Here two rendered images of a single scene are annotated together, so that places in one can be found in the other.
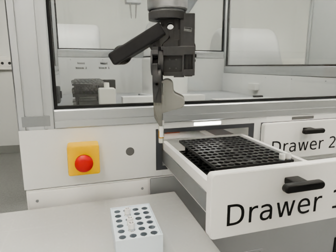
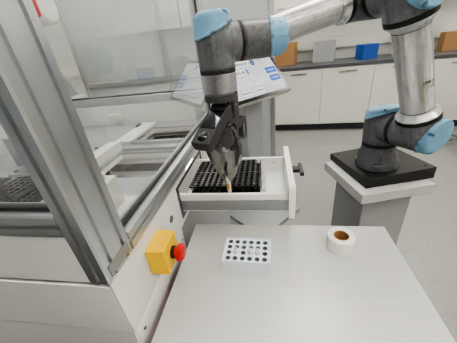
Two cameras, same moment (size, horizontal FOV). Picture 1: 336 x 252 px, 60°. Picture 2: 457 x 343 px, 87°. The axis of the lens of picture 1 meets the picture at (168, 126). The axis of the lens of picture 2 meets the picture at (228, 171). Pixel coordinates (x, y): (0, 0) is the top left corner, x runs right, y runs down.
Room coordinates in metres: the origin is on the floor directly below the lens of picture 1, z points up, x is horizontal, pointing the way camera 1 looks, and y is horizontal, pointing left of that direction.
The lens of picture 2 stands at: (0.32, 0.49, 1.28)
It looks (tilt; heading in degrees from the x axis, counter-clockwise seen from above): 28 degrees down; 298
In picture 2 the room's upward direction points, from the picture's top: 7 degrees counter-clockwise
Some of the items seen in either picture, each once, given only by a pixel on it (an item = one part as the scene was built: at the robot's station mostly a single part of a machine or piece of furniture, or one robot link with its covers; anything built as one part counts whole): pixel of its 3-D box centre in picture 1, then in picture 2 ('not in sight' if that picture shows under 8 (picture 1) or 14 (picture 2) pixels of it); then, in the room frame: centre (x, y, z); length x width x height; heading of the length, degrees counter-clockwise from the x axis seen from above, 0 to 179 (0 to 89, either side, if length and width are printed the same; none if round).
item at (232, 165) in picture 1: (254, 163); (258, 172); (0.56, -0.17, 0.90); 0.18 x 0.02 x 0.01; 107
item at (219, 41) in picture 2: not in sight; (215, 43); (0.57, 0.00, 1.29); 0.09 x 0.08 x 0.11; 44
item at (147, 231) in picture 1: (134, 228); (247, 254); (0.52, 0.07, 0.78); 0.12 x 0.08 x 0.04; 15
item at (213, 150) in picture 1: (229, 161); (228, 180); (0.66, -0.15, 0.87); 0.22 x 0.18 x 0.06; 17
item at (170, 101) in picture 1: (169, 103); (235, 161); (0.56, 0.00, 1.02); 0.06 x 0.03 x 0.09; 88
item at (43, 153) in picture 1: (170, 117); (81, 176); (1.25, -0.01, 0.87); 1.02 x 0.95 x 0.14; 107
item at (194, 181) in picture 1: (227, 162); (226, 181); (0.67, -0.14, 0.86); 0.40 x 0.26 x 0.06; 17
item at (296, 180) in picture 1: (298, 183); (296, 169); (0.44, -0.21, 0.91); 0.07 x 0.04 x 0.01; 107
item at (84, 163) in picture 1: (83, 162); (178, 252); (0.63, 0.19, 0.88); 0.04 x 0.03 x 0.04; 107
